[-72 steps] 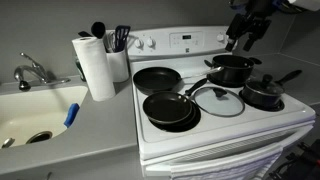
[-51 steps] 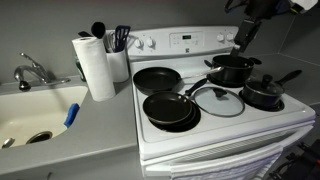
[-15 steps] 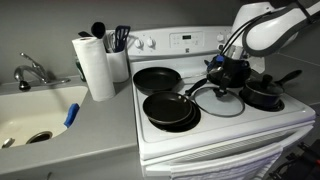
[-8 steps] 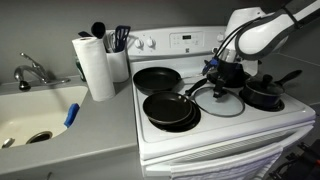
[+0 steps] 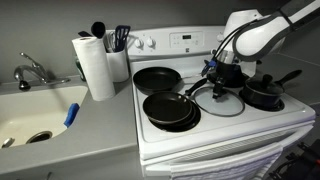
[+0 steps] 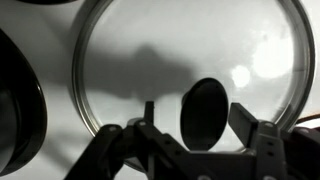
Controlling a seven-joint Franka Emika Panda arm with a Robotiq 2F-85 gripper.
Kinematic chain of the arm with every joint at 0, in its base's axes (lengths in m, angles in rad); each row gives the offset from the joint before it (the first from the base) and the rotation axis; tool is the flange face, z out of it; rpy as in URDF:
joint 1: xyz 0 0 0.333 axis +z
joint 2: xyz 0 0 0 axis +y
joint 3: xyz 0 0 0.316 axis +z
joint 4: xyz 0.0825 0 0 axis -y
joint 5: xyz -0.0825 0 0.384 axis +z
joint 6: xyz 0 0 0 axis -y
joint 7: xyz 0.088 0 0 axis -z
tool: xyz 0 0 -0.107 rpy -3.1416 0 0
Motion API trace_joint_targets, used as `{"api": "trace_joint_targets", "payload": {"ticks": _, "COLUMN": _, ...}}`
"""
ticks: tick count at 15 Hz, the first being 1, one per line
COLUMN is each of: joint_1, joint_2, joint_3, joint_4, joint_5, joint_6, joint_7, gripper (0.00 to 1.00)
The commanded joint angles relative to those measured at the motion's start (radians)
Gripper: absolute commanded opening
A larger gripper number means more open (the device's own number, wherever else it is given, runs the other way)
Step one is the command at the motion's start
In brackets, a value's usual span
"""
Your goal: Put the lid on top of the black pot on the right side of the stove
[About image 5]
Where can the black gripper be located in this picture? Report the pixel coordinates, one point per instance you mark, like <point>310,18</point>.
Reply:
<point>228,70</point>

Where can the round glass lid black knob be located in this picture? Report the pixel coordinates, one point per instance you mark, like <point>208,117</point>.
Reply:
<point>230,105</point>

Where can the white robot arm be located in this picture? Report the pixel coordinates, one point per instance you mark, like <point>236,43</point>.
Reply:
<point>260,36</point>

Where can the white electric stove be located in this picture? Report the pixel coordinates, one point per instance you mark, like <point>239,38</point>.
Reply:
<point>233,123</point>

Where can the saucepan lid with black knob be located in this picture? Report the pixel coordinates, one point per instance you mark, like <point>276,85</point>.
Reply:
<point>260,88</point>

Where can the white stove knob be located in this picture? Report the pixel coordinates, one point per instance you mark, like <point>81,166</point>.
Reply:
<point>139,42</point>
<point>220,37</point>
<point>150,42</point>

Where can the stove display panel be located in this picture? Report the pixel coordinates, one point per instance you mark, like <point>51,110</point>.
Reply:
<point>186,39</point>

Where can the small black frying pan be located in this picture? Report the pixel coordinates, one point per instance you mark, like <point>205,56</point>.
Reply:
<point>166,106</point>

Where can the large black frying pan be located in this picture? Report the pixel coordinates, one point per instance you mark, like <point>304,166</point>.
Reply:
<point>156,80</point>

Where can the white striped towel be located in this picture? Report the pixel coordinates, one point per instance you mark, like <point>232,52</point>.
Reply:
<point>226,168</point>

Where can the white utensil holder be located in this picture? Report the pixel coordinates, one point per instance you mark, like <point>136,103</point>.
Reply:
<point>117,66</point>

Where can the blue slotted spatula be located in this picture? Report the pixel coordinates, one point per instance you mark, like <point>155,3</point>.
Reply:
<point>122,35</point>

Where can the metal whisk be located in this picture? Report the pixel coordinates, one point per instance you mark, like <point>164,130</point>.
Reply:
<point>111,40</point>

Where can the white paper towel roll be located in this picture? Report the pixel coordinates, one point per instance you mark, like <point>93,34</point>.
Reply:
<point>95,70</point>

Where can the black ladle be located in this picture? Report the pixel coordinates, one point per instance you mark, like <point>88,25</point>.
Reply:
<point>98,30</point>

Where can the green soap bottle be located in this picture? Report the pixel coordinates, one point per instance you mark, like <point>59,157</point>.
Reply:
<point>80,70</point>

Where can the chrome faucet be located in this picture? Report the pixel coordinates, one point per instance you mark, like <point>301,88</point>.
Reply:
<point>36,70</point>

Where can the metal sink drain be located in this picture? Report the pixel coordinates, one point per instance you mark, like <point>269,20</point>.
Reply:
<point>39,137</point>

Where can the beige sink basin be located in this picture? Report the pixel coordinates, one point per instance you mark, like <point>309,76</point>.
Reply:
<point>33,110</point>

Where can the metal sink stopper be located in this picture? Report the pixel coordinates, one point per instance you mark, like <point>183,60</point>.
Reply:
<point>8,143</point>

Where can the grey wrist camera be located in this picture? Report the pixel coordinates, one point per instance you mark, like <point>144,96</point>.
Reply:
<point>228,56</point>

